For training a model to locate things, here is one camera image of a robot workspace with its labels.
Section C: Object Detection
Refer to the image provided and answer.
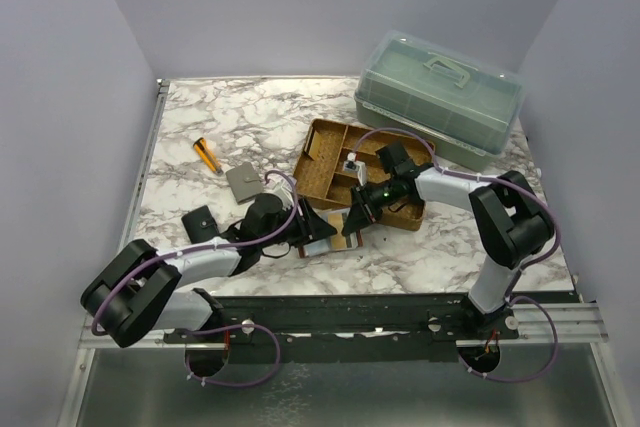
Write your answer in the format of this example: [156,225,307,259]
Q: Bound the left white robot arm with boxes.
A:
[80,193,337,348]

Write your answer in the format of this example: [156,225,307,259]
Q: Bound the black mounting rail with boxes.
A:
[164,293,550,363]

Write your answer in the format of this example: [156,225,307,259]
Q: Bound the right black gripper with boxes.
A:
[343,177,400,236]

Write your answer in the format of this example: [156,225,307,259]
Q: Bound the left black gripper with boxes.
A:
[260,197,337,249]

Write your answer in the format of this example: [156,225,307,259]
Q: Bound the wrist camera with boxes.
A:
[342,151,368,186]
[273,185,293,205]

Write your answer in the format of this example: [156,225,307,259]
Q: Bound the green plastic storage box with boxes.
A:
[354,31,525,172]

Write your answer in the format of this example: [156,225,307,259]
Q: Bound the gold credit card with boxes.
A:
[303,128,321,161]
[329,233,362,251]

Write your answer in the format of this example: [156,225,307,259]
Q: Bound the black card holder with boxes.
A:
[181,205,219,244]

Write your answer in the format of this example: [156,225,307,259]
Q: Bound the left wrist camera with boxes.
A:
[273,185,293,205]

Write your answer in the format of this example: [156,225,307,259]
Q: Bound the brown leather card holder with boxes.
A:
[298,208,363,258]

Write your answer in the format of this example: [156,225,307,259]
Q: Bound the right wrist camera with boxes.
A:
[342,151,368,186]

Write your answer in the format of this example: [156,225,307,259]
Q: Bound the woven wicker divided tray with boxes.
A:
[294,119,431,210]

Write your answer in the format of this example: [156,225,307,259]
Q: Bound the grey card holder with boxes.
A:
[225,162,264,204]

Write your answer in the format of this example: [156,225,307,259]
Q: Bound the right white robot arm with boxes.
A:
[342,141,557,339]

